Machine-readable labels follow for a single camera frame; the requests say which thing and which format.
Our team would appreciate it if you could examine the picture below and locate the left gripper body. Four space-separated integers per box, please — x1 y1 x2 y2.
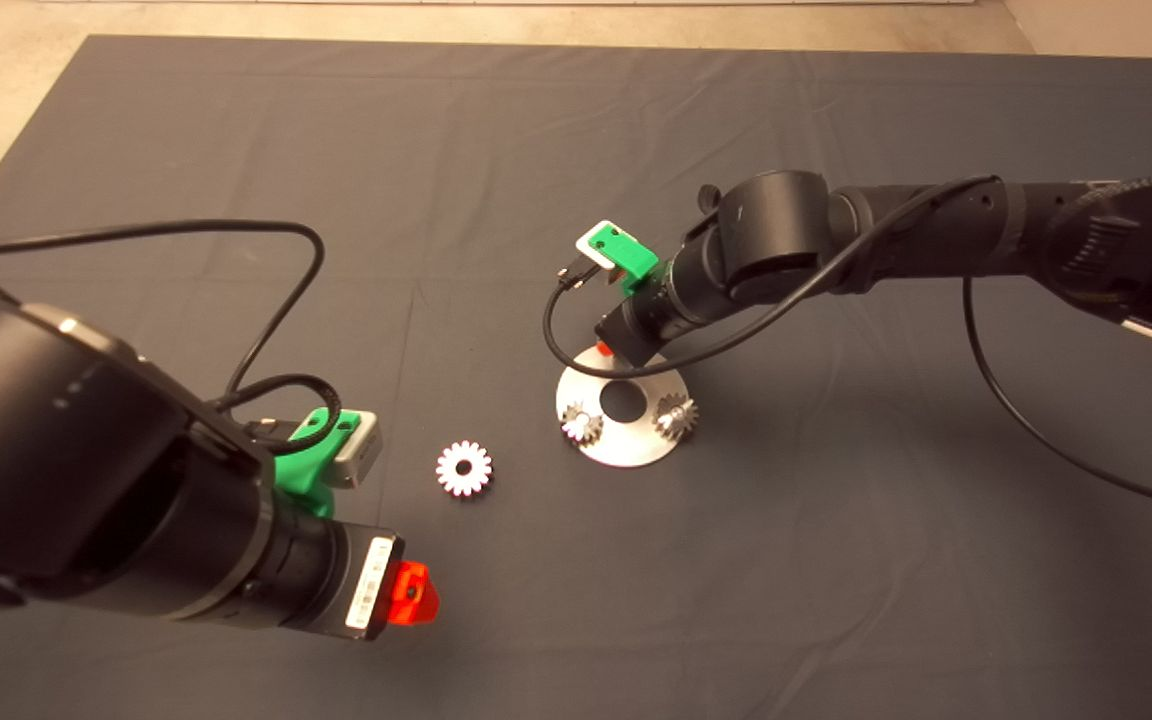
324 520 404 641

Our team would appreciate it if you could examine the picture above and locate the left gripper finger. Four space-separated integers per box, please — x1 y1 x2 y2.
386 560 441 626

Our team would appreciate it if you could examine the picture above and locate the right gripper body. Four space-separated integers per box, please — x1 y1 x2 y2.
593 283 685 368

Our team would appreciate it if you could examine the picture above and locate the white gear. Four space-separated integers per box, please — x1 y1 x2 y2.
435 440 494 499

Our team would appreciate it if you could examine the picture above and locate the small steel gear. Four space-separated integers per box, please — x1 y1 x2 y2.
654 393 699 441
561 405 605 448

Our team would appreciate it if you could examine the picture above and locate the round metal plate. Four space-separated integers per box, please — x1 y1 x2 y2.
556 345 692 468

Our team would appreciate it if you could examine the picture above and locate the dark grey table cloth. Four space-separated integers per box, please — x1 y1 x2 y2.
0 36 1152 720

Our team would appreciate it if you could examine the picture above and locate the green right camera mount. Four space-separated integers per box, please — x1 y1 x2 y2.
591 225 659 296

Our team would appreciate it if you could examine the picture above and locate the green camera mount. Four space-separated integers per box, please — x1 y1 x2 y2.
271 407 357 519
591 225 659 296

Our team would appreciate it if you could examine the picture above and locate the silver right camera box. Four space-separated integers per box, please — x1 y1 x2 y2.
576 220 622 273

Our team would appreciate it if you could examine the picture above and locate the silver camera box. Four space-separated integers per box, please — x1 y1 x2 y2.
576 220 622 273
329 410 382 489

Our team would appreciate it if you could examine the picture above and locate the green left camera mount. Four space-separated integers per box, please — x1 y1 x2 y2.
271 407 357 519

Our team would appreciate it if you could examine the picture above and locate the silver left camera box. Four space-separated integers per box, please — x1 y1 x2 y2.
329 410 382 489

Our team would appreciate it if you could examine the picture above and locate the black left camera cable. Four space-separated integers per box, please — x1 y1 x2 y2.
0 220 342 456

